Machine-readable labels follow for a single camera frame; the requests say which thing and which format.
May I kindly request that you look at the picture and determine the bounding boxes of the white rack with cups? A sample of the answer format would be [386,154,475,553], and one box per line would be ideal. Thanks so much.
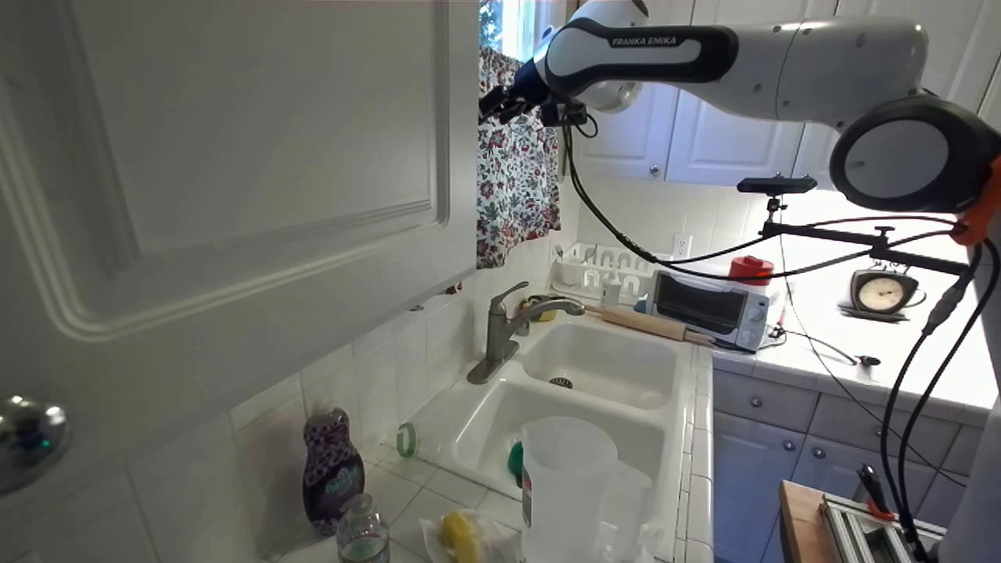
[552,240,655,308]

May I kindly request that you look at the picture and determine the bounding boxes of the aluminium frame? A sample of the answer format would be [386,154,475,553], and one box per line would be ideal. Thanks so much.
[815,488,948,563]

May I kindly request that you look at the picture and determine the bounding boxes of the kitchen scale with dial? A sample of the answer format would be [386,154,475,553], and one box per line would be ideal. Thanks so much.
[843,262,926,327]

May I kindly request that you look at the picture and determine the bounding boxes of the black red handled tool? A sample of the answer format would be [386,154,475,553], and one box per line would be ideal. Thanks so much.
[855,462,899,525]

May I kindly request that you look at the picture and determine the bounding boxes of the floral patterned curtain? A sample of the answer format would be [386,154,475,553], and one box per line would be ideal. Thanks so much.
[475,44,566,274]

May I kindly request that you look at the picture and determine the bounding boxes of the white toaster oven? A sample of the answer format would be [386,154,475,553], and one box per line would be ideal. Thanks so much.
[643,267,775,354]

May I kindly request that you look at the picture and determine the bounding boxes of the red lidded container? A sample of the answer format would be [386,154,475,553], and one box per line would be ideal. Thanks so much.
[726,255,775,287]

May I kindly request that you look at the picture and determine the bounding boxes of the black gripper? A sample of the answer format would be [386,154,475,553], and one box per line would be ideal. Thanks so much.
[478,60,558,130]

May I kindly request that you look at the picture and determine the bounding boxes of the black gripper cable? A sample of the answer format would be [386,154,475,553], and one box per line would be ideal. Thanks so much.
[559,122,972,287]

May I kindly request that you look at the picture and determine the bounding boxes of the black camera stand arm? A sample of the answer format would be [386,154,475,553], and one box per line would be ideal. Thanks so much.
[756,194,972,276]

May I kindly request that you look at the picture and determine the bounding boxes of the purple dish soap bottle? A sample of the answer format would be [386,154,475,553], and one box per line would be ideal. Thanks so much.
[301,404,369,537]

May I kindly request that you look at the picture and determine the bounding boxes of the yellow sponge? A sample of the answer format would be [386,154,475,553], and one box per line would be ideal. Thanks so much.
[434,508,488,563]

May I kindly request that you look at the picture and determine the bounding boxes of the shiny metal door knob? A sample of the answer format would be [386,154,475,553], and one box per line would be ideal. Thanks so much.
[0,390,76,494]

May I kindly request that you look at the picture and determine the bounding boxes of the wooden block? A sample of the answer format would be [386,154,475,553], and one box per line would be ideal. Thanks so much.
[780,480,844,563]

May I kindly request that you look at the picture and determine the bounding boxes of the white wall cabinet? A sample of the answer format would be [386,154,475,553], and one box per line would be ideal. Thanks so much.
[571,0,1001,192]

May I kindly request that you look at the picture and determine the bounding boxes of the orange cable clamp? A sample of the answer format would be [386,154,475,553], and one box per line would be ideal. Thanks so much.
[952,154,1001,250]

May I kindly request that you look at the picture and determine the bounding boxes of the clear glass with green band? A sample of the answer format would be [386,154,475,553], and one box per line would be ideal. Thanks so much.
[392,419,419,462]

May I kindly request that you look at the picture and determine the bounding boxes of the black camera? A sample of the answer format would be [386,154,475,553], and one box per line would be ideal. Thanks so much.
[735,173,824,202]

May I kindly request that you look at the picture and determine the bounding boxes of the window with white frame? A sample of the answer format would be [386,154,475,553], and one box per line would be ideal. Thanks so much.
[478,0,544,60]

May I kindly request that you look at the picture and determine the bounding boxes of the green round scrubber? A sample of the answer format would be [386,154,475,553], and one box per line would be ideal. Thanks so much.
[505,439,530,488]

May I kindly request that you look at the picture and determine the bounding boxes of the small glass jar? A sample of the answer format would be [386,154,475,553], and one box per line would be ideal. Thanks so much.
[334,494,393,563]

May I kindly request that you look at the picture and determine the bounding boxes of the white translucent plastic pitcher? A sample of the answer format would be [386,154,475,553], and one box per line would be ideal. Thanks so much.
[517,417,657,563]

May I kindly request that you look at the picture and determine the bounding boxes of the white ceramic sink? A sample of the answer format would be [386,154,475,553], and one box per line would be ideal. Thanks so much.
[411,317,700,535]

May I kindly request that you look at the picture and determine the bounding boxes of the wooden rolling pin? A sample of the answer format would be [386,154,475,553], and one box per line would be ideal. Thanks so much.
[592,302,713,348]

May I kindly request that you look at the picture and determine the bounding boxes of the white cabinet door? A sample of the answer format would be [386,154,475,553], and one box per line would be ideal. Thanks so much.
[0,0,482,525]

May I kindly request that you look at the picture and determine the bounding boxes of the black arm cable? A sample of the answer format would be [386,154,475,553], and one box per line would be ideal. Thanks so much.
[877,238,1001,563]

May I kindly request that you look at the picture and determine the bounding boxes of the white base cabinet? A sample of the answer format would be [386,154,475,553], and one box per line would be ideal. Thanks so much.
[711,354,990,563]

